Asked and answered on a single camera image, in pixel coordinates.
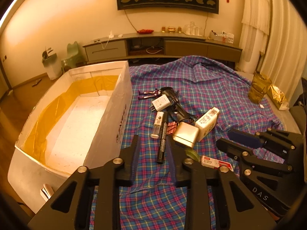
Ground red white card box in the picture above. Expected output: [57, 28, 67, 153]
[200, 155, 234, 171]

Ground white gold cigarette box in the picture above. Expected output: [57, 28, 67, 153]
[195, 107, 220, 142]

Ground green tape roll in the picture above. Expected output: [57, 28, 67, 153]
[185, 148, 201, 162]

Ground black marker pen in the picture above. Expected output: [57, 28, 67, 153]
[156, 112, 168, 164]

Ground black glasses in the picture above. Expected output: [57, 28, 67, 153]
[160, 87, 196, 125]

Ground clear spray bottle white cap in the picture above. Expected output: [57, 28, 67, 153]
[150, 112, 164, 139]

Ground gold foil bag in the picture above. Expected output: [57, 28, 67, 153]
[267, 84, 289, 111]

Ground amber glass cup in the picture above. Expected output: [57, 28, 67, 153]
[248, 71, 272, 104]

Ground white foam box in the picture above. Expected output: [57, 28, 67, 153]
[8, 61, 133, 212]

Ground pink binder clips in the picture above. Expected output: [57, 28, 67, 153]
[167, 122, 178, 135]

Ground blue plaid shirt cloth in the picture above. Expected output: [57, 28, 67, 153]
[119, 56, 284, 229]

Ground beige curtain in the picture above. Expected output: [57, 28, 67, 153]
[260, 0, 306, 100]

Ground white standing air conditioner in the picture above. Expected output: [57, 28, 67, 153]
[236, 0, 271, 74]

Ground clear glass set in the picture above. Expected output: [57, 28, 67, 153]
[182, 22, 203, 36]

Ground green child chair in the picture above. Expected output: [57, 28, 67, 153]
[61, 41, 86, 71]

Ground grey tv cabinet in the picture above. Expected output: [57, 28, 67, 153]
[83, 32, 242, 63]

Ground red dish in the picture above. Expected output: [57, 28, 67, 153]
[137, 29, 154, 35]

